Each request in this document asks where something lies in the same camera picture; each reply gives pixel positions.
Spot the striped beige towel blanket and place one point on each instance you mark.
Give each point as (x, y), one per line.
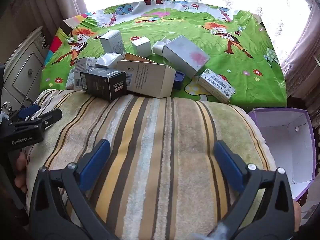
(162, 142)

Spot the large grey white box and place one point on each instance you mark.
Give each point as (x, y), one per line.
(182, 55)

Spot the purple cardboard box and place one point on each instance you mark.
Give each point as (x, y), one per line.
(282, 150)

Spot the cartoon printed green cloth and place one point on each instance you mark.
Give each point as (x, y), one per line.
(175, 22)

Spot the large beige box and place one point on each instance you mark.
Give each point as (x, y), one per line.
(147, 78)

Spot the white and blue barcode box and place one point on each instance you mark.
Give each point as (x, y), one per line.
(80, 66)

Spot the white rounded square box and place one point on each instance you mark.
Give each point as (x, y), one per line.
(107, 60)

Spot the person's left hand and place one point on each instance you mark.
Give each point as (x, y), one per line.
(21, 170)

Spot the white open box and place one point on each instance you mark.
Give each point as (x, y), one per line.
(158, 47)

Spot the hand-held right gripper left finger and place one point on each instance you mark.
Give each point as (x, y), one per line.
(96, 162)

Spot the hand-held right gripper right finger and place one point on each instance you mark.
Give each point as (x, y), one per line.
(230, 165)

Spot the tall grey white box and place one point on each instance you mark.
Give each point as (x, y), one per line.
(112, 42)

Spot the black box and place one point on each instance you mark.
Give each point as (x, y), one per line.
(102, 83)

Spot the small blue plastic case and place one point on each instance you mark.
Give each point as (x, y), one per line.
(178, 80)

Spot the pink heavy curtain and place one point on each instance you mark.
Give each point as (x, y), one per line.
(302, 62)
(55, 2)

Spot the white labelled box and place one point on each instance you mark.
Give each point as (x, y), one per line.
(215, 85)

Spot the cream carved nightstand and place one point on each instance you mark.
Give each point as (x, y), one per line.
(25, 67)

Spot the small white cube box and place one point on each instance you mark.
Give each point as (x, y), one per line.
(141, 47)

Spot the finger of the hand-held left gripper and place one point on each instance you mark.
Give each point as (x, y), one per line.
(51, 117)
(28, 111)

